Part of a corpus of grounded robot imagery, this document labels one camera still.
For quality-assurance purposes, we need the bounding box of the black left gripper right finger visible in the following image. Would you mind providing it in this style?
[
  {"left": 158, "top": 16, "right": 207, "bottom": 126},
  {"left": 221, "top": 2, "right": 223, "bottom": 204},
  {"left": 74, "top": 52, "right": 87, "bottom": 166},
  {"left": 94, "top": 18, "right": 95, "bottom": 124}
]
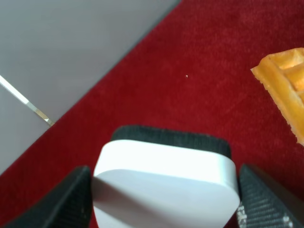
[{"left": 236, "top": 164, "right": 304, "bottom": 228}]

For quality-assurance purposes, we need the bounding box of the orange toy waffle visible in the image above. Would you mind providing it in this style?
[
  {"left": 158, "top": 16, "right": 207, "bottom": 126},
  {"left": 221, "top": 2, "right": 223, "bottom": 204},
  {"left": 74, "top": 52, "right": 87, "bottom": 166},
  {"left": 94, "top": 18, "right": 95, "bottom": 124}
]
[{"left": 251, "top": 47, "right": 304, "bottom": 145}]

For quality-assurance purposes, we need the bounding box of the black white board eraser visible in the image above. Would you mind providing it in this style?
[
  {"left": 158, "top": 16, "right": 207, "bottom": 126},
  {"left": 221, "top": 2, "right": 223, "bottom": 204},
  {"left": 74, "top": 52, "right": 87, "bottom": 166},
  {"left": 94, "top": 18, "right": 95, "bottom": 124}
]
[{"left": 92, "top": 125, "right": 240, "bottom": 228}]

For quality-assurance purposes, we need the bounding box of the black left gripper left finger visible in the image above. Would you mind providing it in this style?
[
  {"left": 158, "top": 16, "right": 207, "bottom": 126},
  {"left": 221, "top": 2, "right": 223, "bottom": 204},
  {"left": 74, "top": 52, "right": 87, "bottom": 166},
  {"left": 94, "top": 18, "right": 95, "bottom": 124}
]
[{"left": 4, "top": 166, "right": 93, "bottom": 228}]

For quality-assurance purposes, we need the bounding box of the red velvet tablecloth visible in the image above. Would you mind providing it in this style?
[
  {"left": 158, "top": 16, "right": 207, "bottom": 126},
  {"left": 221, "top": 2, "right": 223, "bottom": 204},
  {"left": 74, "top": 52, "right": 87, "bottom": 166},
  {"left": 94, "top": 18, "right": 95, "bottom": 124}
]
[{"left": 0, "top": 0, "right": 304, "bottom": 225}]

